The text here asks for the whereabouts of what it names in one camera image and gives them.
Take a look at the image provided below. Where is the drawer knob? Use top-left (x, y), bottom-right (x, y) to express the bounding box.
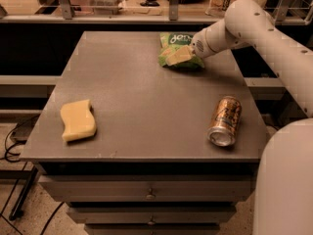
top-left (147, 216), bottom-right (156, 226)
top-left (146, 189), bottom-right (156, 201)

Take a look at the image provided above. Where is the black metal stand leg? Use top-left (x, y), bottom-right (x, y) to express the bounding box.
top-left (9, 166), bottom-right (38, 221)

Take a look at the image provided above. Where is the yellow sponge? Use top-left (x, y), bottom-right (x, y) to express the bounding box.
top-left (60, 100), bottom-right (97, 142)

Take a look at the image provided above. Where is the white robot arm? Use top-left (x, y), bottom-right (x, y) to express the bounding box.
top-left (165, 0), bottom-right (313, 235)

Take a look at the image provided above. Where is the orange soda can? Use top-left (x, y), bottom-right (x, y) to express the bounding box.
top-left (207, 96), bottom-right (242, 147)

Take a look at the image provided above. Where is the top drawer knob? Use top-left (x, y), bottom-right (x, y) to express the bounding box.
top-left (146, 189), bottom-right (156, 201)

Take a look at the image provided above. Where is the grey drawer cabinet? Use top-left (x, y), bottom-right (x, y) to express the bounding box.
top-left (22, 31), bottom-right (267, 235)

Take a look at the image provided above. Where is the metal shelf rail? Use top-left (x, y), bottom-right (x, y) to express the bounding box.
top-left (0, 0), bottom-right (313, 25)

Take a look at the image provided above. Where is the green rice chip bag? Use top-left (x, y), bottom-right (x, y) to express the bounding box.
top-left (158, 32), bottom-right (204, 71)

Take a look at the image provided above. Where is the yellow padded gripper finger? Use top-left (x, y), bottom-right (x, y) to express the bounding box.
top-left (165, 45), bottom-right (194, 66)

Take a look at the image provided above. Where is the middle drawer knob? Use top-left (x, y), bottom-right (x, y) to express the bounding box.
top-left (147, 216), bottom-right (156, 226)

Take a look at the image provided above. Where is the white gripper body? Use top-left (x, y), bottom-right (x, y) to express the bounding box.
top-left (191, 28), bottom-right (217, 59)

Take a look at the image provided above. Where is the black cables left floor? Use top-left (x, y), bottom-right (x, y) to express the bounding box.
top-left (0, 115), bottom-right (67, 235)

